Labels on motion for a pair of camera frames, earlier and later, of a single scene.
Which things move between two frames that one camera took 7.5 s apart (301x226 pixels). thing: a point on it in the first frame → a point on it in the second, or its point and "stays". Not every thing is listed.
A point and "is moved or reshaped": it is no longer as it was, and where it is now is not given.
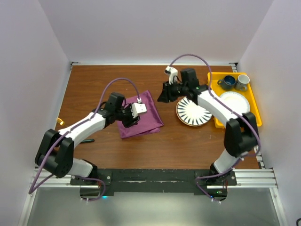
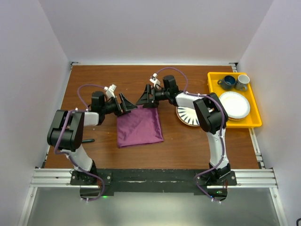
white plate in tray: [237, 100] stays
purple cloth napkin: [150, 123] is moved or reshaped
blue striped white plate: [191, 114] stays
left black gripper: [131, 121] → [124, 107]
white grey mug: [242, 81] stays
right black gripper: [166, 95] → [149, 103]
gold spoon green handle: [87, 141] stays
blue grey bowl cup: [227, 83] stays
